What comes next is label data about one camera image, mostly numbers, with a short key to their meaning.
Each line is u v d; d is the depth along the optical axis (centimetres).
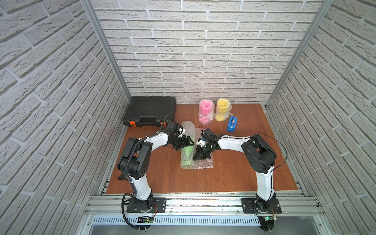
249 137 57
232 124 103
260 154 52
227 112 103
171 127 78
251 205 73
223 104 103
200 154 82
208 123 107
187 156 83
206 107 98
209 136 79
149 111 106
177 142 83
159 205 73
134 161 46
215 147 73
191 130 92
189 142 84
